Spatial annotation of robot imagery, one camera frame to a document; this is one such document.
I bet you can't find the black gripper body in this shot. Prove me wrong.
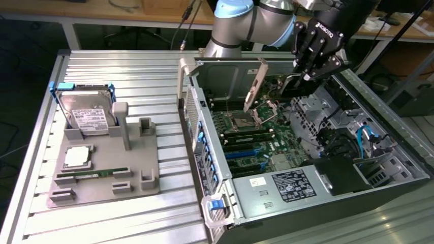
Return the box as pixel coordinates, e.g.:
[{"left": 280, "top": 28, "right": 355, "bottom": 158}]
[{"left": 304, "top": 0, "right": 373, "bottom": 74}]

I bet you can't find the black graphics card silver bracket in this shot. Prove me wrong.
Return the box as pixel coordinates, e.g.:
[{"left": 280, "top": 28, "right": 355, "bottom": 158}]
[{"left": 241, "top": 57, "right": 321, "bottom": 114}]

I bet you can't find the metal disk bay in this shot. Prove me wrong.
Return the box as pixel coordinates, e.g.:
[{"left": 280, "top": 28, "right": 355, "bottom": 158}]
[{"left": 289, "top": 86, "right": 344, "bottom": 153}]

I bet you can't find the black monitor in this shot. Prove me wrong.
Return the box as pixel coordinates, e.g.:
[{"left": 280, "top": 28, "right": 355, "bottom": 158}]
[{"left": 373, "top": 0, "right": 419, "bottom": 26}]

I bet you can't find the black slanted pole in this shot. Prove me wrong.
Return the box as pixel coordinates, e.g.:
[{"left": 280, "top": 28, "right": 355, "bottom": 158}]
[{"left": 359, "top": 0, "right": 428, "bottom": 76}]

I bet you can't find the metal socket cover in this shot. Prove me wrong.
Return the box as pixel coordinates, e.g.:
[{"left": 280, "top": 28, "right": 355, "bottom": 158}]
[{"left": 249, "top": 100, "right": 284, "bottom": 126}]

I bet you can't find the dark box on floor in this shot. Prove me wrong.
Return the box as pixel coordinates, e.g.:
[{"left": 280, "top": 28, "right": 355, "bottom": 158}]
[{"left": 387, "top": 81, "right": 434, "bottom": 118}]

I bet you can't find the CPU socket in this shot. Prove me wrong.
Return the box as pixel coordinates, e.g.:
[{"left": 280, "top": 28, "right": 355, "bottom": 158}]
[{"left": 229, "top": 110, "right": 262, "bottom": 130}]

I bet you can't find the green motherboard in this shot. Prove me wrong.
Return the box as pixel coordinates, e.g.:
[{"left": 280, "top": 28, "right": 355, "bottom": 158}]
[{"left": 209, "top": 96, "right": 320, "bottom": 178}]

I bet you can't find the black RAM stick with label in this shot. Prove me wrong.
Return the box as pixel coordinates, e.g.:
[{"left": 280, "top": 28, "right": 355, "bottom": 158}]
[{"left": 221, "top": 130, "right": 275, "bottom": 146}]

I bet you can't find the blue expansion slot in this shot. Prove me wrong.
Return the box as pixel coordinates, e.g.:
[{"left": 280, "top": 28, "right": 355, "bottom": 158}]
[{"left": 224, "top": 149, "right": 258, "bottom": 160}]

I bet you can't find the black plastic fan shroud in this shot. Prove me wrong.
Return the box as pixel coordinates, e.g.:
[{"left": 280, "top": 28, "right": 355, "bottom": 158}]
[{"left": 299, "top": 154, "right": 372, "bottom": 197}]

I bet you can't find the grey power supply unit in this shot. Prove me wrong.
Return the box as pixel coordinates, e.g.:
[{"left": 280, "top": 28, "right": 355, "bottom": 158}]
[{"left": 230, "top": 164, "right": 335, "bottom": 220}]

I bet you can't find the black open PC case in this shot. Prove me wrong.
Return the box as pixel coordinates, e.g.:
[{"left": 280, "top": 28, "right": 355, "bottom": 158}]
[{"left": 177, "top": 57, "right": 434, "bottom": 244}]

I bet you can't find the hard disk in blue carrier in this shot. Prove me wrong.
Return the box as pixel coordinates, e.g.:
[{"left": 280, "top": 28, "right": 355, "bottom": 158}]
[{"left": 46, "top": 81, "right": 117, "bottom": 136}]

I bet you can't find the green RAM stick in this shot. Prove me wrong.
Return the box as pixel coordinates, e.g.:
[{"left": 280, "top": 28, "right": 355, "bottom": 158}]
[{"left": 55, "top": 166, "right": 132, "bottom": 179}]

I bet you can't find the grey plastic parts rack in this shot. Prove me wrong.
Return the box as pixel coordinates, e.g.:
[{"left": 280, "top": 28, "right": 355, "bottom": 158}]
[{"left": 45, "top": 101, "right": 160, "bottom": 209}]

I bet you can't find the silver CPU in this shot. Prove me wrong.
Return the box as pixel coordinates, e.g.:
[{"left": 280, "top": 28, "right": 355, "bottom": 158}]
[{"left": 62, "top": 146, "right": 93, "bottom": 170}]

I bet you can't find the wooden desk white frame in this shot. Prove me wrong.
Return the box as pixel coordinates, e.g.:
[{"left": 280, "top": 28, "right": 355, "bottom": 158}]
[
  {"left": 351, "top": 0, "right": 434, "bottom": 75},
  {"left": 0, "top": 0, "right": 217, "bottom": 50}
]

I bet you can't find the light blue wire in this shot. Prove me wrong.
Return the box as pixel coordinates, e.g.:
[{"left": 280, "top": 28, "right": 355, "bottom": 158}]
[{"left": 355, "top": 125, "right": 373, "bottom": 160}]

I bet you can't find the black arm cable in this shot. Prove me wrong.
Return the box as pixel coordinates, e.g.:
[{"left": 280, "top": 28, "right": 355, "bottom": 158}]
[{"left": 169, "top": 0, "right": 201, "bottom": 51}]

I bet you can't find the green cable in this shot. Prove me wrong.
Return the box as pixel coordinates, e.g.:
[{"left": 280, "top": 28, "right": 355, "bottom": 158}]
[{"left": 106, "top": 0, "right": 140, "bottom": 9}]

